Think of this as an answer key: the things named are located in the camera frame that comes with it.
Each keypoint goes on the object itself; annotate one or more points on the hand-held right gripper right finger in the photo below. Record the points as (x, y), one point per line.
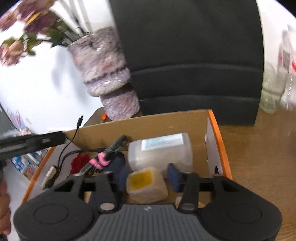
(175, 178)

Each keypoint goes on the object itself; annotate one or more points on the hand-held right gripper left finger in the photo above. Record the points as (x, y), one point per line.
(121, 178)

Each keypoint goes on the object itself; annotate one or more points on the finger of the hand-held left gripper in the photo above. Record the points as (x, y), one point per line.
(34, 141)

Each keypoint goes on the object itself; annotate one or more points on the navy blue pouch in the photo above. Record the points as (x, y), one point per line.
(115, 162)

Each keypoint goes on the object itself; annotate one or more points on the translucent plastic box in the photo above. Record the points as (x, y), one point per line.
(159, 157)

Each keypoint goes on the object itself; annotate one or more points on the red artificial rose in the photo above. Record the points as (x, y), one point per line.
(79, 162)

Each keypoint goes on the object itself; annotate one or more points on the red cardboard box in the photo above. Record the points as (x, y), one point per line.
(161, 122)

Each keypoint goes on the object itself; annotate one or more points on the person's left hand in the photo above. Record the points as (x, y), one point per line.
(4, 208)

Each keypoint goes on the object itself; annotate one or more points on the purple acrylic decoration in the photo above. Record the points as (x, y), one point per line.
(19, 122)

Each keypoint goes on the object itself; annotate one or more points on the purple textured vase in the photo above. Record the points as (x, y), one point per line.
(101, 69)

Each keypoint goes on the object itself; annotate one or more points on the dried pink flowers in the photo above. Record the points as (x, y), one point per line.
(34, 23)

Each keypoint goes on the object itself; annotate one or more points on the black chair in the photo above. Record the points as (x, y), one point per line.
(185, 58)

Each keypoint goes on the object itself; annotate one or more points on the clear glass cup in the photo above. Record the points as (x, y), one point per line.
(270, 97)

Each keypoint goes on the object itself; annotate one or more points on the clear plastic water bottle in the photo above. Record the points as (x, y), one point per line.
(285, 58)
(293, 92)

